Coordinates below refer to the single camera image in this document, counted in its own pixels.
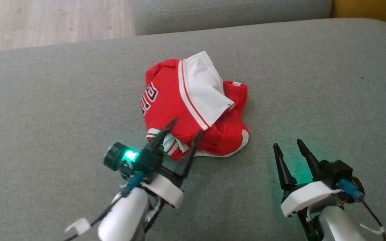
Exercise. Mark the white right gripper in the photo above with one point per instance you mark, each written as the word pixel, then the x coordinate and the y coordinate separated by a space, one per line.
pixel 308 197

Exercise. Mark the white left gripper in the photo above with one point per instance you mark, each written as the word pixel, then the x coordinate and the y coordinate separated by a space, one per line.
pixel 168 189

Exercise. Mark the red jersey with black lettering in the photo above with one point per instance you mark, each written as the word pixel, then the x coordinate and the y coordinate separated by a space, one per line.
pixel 163 97

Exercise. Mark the grey sofa back cushion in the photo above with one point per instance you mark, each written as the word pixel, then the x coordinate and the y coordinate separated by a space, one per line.
pixel 230 16

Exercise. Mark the grey sofa seat cushion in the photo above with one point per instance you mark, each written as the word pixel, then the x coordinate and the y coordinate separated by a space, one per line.
pixel 45 100

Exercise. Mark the yellow sofa cushion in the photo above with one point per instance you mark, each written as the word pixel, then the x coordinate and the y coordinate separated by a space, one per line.
pixel 374 8

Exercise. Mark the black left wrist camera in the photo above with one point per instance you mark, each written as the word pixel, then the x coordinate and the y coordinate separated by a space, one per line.
pixel 152 160

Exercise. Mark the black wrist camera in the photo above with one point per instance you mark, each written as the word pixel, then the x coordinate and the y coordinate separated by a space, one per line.
pixel 337 172
pixel 152 160

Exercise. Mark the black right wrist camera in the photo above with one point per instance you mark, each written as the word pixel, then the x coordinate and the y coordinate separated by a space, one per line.
pixel 337 172

